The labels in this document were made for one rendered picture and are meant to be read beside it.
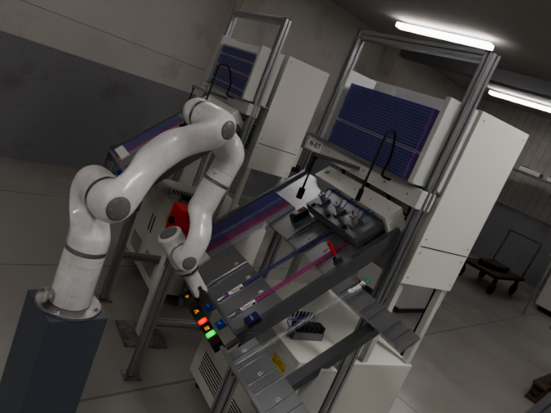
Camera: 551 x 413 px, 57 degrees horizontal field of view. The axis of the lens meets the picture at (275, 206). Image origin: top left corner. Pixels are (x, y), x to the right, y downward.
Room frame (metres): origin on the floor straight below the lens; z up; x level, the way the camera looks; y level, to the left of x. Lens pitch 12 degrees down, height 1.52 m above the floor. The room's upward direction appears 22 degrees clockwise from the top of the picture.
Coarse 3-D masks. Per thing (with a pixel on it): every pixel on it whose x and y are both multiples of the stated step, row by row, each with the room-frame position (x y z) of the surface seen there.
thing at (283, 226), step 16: (304, 176) 2.38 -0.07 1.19; (288, 192) 2.29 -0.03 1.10; (304, 192) 2.26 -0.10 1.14; (320, 192) 2.23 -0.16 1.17; (272, 224) 2.10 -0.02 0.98; (288, 224) 2.07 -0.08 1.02; (304, 224) 2.04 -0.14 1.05; (320, 224) 2.02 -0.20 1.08; (288, 240) 1.97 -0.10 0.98; (304, 240) 1.94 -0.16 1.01; (320, 240) 1.92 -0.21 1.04; (336, 240) 1.90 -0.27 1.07; (304, 256) 1.86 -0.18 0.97; (320, 256) 1.83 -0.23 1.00
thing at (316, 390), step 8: (320, 376) 1.37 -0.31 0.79; (328, 376) 1.39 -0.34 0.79; (312, 384) 1.38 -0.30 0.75; (320, 384) 1.38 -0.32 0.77; (328, 384) 1.40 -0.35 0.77; (304, 392) 1.40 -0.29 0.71; (312, 392) 1.37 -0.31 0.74; (320, 392) 1.39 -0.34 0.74; (304, 400) 1.38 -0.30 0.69; (312, 400) 1.38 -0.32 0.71; (320, 400) 1.39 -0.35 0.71; (312, 408) 1.39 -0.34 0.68
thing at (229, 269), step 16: (224, 256) 1.97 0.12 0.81; (240, 256) 1.95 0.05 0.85; (208, 272) 1.91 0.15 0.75; (224, 272) 1.88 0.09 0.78; (240, 272) 1.86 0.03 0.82; (256, 272) 1.84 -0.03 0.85; (208, 288) 1.82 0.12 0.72; (224, 288) 1.80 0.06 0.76; (256, 288) 1.76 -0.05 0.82; (224, 304) 1.72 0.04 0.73; (240, 304) 1.70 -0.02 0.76; (256, 304) 1.68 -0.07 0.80; (272, 304) 1.66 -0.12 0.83; (240, 320) 1.63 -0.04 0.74
